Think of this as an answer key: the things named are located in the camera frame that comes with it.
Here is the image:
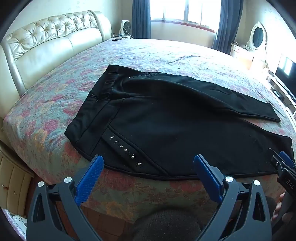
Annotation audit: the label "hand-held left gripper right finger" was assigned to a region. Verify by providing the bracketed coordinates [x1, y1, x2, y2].
[194, 155, 272, 241]

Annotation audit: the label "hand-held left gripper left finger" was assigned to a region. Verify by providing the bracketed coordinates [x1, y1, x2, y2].
[26, 155, 109, 241]

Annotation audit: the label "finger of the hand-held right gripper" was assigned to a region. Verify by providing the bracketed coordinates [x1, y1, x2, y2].
[279, 151, 296, 171]
[267, 148, 287, 174]

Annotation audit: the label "black pants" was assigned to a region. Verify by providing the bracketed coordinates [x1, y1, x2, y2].
[64, 64, 295, 181]

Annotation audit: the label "person's right hand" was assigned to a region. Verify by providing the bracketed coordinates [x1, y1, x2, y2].
[271, 193, 296, 222]

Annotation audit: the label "brown bed base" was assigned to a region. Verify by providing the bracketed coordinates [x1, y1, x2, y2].
[57, 202, 132, 241]

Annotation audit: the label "white television stand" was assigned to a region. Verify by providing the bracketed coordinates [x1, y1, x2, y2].
[266, 70, 296, 126]

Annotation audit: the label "person's leg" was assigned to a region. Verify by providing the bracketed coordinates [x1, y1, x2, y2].
[129, 210, 204, 241]

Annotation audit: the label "cream nightstand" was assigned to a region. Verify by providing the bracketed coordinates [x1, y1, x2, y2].
[0, 148, 35, 217]

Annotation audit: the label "floral bedspread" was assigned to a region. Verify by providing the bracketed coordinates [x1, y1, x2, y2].
[2, 38, 296, 223]

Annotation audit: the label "black television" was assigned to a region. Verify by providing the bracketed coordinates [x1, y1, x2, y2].
[274, 54, 296, 102]

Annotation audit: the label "patterned white cloth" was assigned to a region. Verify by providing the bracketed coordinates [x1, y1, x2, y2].
[0, 209, 27, 241]

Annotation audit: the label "cream dresser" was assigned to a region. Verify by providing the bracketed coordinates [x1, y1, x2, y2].
[230, 42, 255, 70]

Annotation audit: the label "white oval vanity mirror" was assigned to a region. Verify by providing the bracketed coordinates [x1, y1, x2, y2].
[246, 22, 267, 50]

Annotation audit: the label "cream tufted leather headboard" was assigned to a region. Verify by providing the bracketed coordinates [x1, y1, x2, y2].
[0, 10, 112, 118]

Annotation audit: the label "dark blue curtain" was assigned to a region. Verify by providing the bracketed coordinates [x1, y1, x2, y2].
[132, 0, 152, 39]
[212, 0, 244, 55]

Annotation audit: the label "white fan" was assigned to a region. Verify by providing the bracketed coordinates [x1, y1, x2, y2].
[121, 20, 133, 39]

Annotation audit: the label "window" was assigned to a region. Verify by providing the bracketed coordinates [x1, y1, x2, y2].
[150, 0, 222, 26]

